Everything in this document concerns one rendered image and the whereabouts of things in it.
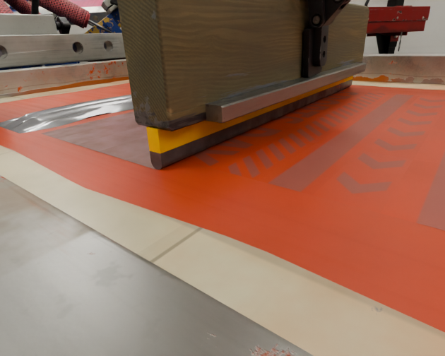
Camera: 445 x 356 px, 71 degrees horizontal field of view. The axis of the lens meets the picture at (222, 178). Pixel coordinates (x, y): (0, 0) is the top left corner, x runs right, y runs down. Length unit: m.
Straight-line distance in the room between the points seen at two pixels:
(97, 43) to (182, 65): 0.57
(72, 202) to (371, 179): 0.15
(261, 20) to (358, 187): 0.13
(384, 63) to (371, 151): 0.34
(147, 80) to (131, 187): 0.06
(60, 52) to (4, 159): 0.46
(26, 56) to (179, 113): 0.52
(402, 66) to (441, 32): 1.75
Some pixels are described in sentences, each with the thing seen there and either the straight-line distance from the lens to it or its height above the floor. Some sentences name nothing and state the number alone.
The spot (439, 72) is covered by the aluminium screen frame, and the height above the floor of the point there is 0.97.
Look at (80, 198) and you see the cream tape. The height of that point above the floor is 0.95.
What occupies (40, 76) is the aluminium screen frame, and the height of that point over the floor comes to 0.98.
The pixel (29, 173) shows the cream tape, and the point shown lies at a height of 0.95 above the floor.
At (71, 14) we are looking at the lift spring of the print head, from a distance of 1.15.
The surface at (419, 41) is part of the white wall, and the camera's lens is 2.30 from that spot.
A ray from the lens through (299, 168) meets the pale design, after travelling 0.18.
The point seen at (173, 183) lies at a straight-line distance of 0.17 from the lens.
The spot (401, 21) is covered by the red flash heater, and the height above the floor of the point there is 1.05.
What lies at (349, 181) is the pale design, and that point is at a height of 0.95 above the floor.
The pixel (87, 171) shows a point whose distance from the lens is 0.20.
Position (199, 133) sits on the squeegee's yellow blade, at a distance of 0.21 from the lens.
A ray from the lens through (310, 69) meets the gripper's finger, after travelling 0.30.
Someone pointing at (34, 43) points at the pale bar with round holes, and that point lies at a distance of 0.69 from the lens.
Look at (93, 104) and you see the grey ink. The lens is 0.39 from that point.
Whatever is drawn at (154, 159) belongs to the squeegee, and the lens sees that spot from 0.19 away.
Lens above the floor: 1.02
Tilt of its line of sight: 24 degrees down
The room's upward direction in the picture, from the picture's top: 2 degrees counter-clockwise
